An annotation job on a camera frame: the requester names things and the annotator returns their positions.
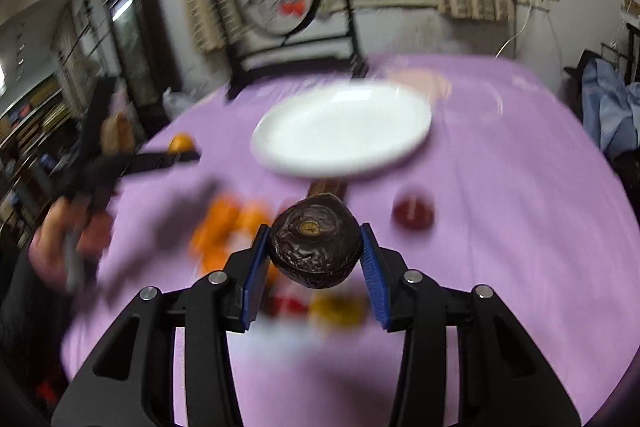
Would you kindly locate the small orange kumquat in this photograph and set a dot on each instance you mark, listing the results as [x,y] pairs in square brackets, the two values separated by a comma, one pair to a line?
[181,143]

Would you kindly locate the smooth dark red plum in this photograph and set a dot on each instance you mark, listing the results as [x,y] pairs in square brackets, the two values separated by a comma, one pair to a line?
[414,211]

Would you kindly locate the dark wooden cabinet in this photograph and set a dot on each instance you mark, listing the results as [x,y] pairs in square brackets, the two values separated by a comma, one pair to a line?
[145,57]

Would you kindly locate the wrinkled dark passion fruit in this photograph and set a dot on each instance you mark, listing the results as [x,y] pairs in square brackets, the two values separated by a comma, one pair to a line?
[316,242]

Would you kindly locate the purple tablecloth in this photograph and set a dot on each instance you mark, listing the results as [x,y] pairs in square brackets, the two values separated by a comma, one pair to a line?
[524,201]

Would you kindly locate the person's left hand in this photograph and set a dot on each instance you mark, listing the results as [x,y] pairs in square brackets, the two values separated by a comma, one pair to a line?
[47,252]

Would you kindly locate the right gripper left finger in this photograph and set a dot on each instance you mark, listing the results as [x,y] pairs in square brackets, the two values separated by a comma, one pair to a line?
[128,378]

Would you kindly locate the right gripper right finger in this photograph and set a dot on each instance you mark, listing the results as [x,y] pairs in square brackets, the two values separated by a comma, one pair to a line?
[504,379]

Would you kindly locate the blue cloth pile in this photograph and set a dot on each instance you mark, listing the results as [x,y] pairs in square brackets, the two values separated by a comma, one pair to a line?
[610,109]

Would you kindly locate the white oval plate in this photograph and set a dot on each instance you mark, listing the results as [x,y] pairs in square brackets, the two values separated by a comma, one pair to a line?
[342,130]

